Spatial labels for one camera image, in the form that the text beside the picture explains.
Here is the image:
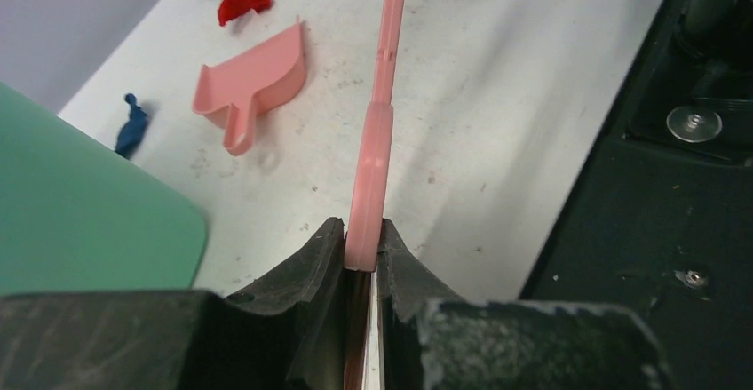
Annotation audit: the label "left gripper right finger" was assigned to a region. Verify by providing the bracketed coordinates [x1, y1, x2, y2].
[377, 220, 671, 389]

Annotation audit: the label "pink plastic dustpan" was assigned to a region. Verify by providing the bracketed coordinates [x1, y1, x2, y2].
[192, 20, 307, 156]

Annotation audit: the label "pink hand brush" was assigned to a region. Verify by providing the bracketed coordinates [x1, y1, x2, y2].
[344, 0, 405, 273]

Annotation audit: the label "green plastic bin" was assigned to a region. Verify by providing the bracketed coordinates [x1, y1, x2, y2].
[1, 86, 207, 295]

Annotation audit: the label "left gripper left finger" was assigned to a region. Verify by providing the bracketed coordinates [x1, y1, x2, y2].
[1, 218, 346, 389]

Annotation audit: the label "long dark blue paper scrap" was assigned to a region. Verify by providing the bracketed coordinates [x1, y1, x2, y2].
[114, 93, 149, 159]

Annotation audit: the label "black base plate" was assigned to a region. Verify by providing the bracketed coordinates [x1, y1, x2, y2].
[521, 0, 752, 389]

